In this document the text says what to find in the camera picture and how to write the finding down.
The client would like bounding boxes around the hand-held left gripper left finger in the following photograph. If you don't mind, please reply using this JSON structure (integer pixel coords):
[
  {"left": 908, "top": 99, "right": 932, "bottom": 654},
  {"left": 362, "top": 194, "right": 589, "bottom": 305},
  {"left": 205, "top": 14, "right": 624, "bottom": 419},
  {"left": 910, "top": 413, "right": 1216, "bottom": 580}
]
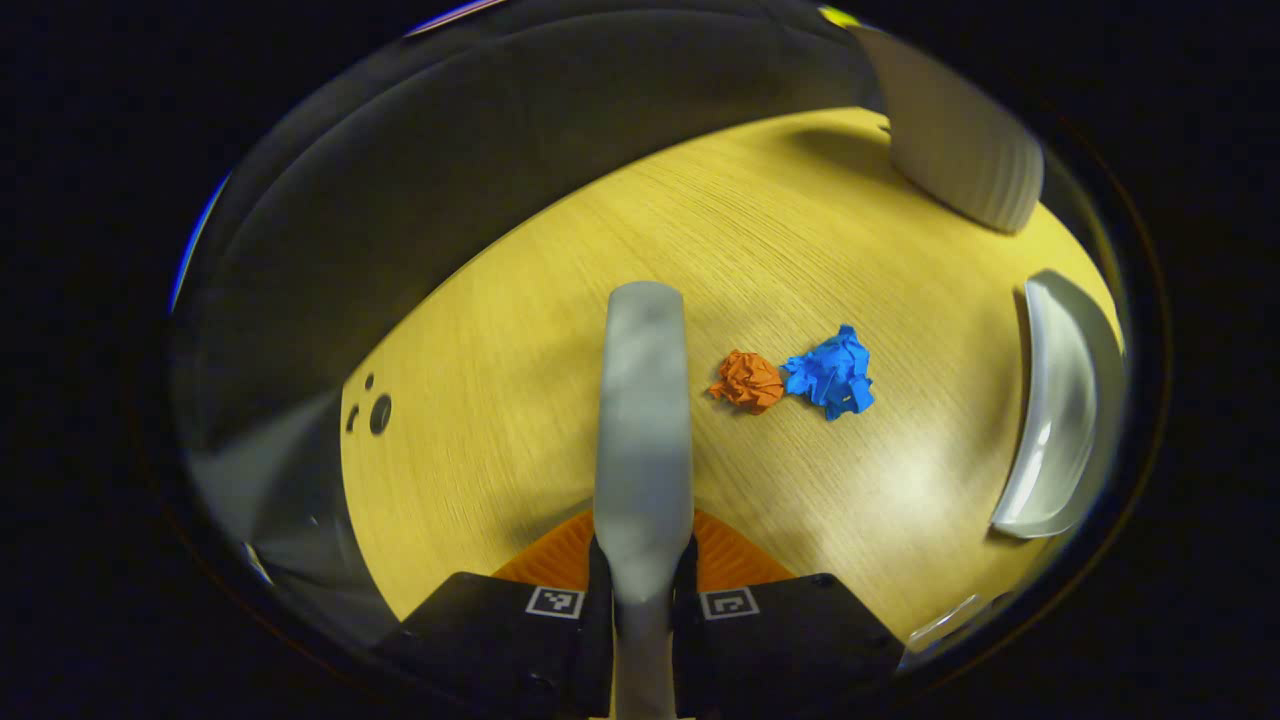
[{"left": 375, "top": 510, "right": 613, "bottom": 716}]

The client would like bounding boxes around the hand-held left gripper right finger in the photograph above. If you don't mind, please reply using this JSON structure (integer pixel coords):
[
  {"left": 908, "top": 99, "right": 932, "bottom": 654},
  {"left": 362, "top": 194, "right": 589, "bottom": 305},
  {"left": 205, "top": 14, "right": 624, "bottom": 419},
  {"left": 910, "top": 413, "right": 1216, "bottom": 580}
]
[{"left": 672, "top": 510, "right": 906, "bottom": 716}]

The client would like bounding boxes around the orange paper ball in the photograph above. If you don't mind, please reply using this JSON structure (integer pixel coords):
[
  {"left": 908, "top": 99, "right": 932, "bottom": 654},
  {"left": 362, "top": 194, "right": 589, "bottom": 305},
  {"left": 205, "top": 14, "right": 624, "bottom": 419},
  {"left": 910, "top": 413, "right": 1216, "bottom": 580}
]
[{"left": 708, "top": 350, "right": 786, "bottom": 416}]

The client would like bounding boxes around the blue paper ball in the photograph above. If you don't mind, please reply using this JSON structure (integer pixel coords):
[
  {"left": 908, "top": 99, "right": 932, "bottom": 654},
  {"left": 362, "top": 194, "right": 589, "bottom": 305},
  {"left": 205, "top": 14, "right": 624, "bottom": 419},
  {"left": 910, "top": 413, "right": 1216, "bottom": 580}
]
[{"left": 781, "top": 324, "right": 876, "bottom": 422}]

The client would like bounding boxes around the white dustpan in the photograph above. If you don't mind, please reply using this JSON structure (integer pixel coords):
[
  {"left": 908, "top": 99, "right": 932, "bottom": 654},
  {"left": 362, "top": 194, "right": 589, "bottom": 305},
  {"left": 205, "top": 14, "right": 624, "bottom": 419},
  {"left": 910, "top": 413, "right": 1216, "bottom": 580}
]
[{"left": 990, "top": 269, "right": 1129, "bottom": 541}]

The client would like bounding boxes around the white garbage bin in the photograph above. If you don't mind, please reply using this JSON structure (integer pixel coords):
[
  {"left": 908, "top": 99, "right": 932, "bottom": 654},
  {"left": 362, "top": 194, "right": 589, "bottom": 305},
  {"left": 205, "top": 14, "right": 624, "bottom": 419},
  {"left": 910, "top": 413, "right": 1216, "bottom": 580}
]
[{"left": 850, "top": 25, "right": 1046, "bottom": 236}]

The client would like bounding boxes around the wooden desktop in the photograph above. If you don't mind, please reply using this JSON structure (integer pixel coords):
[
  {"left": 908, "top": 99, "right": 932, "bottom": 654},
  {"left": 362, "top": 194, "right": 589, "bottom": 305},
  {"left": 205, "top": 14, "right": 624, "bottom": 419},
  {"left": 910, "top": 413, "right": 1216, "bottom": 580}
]
[{"left": 340, "top": 107, "right": 1126, "bottom": 651}]

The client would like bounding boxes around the black backdrop cloth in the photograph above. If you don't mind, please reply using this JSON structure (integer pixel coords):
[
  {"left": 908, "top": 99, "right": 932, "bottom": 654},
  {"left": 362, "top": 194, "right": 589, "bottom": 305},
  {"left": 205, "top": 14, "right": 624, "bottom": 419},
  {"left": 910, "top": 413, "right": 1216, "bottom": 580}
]
[{"left": 170, "top": 0, "right": 886, "bottom": 641}]

